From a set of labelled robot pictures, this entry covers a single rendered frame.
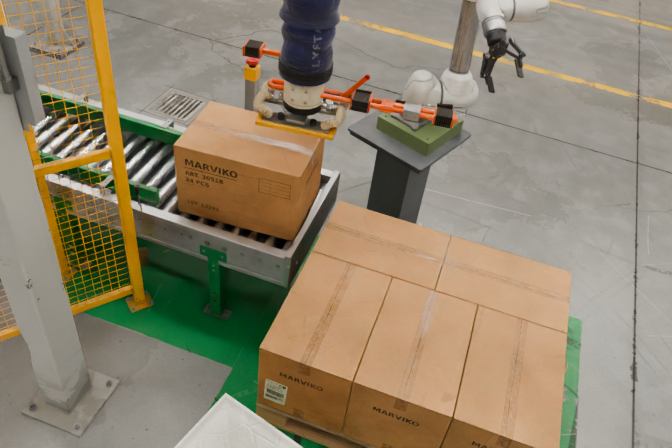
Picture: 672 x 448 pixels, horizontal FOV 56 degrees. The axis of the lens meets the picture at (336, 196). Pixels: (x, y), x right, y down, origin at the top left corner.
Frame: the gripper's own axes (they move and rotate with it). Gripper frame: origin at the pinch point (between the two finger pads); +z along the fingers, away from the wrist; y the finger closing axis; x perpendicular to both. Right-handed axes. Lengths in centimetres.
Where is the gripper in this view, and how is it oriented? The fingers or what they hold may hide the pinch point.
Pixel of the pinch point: (505, 82)
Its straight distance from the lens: 249.4
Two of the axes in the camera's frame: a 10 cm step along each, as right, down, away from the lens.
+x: -7.9, -0.9, -6.1
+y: -6.0, 2.9, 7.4
